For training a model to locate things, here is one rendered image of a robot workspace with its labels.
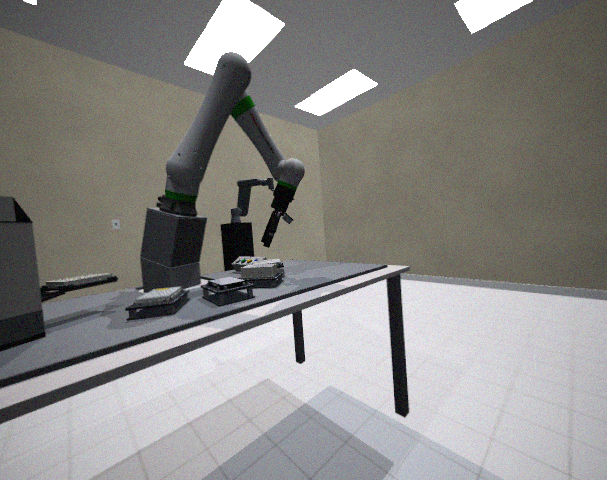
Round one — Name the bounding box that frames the white button panel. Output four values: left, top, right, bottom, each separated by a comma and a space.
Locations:
231, 256, 267, 274

